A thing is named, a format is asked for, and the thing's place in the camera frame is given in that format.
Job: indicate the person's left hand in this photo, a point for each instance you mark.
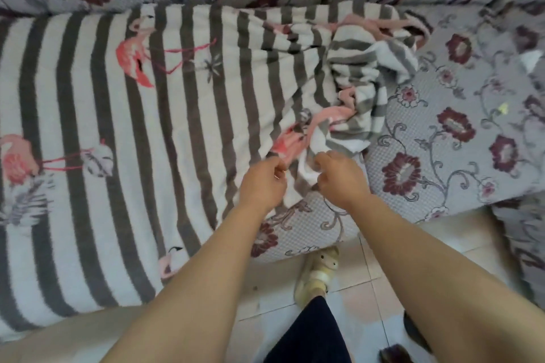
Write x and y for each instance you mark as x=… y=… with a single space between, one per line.
x=262 y=186

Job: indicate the dark brown slipper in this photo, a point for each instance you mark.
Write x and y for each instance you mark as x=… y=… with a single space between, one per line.
x=396 y=354

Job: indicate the person's right hand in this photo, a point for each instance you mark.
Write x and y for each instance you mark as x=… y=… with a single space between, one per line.
x=342 y=182

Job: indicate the grey floral sofa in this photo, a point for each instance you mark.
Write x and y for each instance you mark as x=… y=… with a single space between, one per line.
x=426 y=120

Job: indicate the small yellow scrap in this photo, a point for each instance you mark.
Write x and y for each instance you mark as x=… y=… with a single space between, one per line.
x=503 y=108

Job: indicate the person's right forearm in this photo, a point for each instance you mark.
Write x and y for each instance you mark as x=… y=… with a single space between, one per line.
x=447 y=282

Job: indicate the grey white striped flamingo blanket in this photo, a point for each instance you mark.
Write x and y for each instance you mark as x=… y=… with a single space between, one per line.
x=85 y=99

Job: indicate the person's left forearm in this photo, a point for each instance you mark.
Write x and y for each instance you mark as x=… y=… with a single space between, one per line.
x=191 y=290

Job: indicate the dark navy trousers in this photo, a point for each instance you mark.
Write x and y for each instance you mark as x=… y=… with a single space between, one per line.
x=306 y=333

